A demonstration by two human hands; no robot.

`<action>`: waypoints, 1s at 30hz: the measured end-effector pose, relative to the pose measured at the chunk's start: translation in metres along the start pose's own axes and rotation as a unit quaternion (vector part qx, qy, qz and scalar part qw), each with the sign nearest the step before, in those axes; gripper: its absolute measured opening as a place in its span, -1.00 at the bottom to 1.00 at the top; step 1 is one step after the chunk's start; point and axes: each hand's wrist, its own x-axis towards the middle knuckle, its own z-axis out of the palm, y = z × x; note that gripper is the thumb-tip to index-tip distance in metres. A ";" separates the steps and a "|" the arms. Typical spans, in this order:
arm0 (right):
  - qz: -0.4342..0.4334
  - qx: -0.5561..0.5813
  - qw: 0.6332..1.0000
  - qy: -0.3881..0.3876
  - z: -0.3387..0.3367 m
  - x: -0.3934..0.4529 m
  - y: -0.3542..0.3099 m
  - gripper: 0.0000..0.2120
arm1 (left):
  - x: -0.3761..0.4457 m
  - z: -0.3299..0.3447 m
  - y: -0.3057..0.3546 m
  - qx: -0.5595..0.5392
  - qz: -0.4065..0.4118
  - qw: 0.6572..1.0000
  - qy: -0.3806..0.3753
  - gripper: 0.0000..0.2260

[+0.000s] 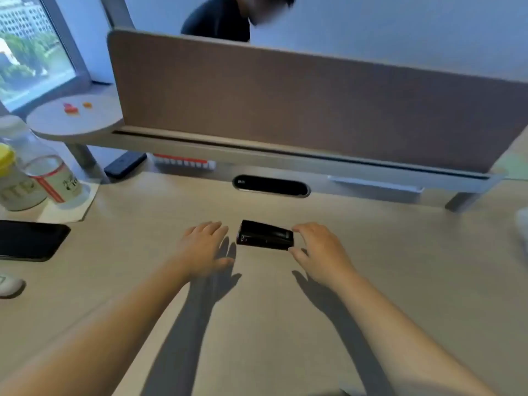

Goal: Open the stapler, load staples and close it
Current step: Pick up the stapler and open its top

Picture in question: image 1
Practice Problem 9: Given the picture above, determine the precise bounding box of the grey metal shelf frame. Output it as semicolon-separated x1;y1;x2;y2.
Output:
65;126;505;213

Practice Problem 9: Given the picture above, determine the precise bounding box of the clear plastic box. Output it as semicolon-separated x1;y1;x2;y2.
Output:
328;175;425;194

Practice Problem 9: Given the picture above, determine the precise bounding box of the black stapler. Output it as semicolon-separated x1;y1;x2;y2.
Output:
235;219;295;250

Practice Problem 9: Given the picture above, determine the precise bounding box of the brown desk partition panel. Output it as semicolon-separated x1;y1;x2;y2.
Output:
107;28;528;174

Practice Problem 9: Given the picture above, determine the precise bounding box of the black oval cable grommet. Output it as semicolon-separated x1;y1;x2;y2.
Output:
232;174;311;199

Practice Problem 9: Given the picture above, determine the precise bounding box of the person's left hand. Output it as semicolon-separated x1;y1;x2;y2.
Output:
176;221;235;281

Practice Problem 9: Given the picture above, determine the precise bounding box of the window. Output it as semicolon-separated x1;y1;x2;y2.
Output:
0;0;78;113

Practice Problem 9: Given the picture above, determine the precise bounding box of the white tube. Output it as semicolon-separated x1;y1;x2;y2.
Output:
0;272;26;299

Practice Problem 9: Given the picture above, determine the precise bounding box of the white paper napkin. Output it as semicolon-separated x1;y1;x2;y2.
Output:
37;179;102;224

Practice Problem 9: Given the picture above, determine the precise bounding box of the white cup with yellow lid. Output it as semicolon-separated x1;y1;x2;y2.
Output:
0;142;48;212

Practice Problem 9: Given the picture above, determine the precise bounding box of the round grey shelf plate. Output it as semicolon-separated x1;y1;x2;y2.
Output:
26;94;125;143

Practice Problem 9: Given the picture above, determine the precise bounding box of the green mat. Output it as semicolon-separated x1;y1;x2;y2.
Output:
491;151;528;180

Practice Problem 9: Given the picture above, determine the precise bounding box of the box of markers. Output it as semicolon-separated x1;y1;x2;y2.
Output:
152;153;217;171

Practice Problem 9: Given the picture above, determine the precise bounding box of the person's right forearm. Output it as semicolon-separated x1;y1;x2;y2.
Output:
326;271;501;396

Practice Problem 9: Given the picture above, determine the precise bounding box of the small black box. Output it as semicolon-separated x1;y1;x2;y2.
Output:
103;151;148;180

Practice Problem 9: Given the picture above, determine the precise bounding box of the black smartphone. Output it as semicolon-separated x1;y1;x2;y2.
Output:
0;220;72;262

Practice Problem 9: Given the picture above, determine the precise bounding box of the clear bottle with red label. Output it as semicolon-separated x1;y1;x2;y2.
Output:
0;115;84;205

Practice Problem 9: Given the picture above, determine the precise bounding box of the person's right hand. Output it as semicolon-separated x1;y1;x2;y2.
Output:
288;222;359;289

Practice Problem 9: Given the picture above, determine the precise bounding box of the person's left forearm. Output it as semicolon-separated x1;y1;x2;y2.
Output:
0;259;195;396

